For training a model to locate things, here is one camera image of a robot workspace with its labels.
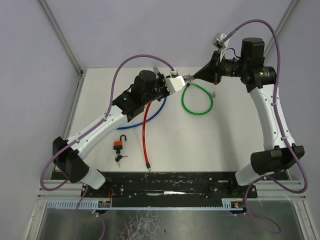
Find right aluminium frame post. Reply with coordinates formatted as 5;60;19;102
252;0;301;73

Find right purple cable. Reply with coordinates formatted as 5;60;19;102
222;19;309;234

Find white slotted cable duct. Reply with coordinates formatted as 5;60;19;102
46;195;244;211

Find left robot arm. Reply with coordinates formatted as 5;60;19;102
52;70;191;190

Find aluminium frame post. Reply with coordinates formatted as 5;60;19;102
252;0;301;73
37;0;83;76

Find green cable lock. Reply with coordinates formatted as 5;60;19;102
180;82;215;116

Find purple cable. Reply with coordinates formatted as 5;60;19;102
222;19;309;234
39;54;176;240

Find orange black padlock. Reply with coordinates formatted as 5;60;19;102
113;134;127;155

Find left aluminium frame post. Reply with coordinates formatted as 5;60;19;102
37;0;83;76

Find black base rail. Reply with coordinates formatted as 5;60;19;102
81;171;258;200

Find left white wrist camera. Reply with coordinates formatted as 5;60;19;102
164;70;186;95

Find red cable lock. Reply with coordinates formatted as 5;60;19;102
142;102;152;173

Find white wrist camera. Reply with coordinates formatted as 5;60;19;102
164;70;186;95
212;32;229;59

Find blue cable lock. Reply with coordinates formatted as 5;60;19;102
116;66;168;131

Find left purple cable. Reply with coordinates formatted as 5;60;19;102
39;54;176;240

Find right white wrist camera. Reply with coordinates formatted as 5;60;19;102
212;32;229;59

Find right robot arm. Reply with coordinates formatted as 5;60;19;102
194;34;305;186

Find black padlock keys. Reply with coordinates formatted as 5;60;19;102
115;154;128;168

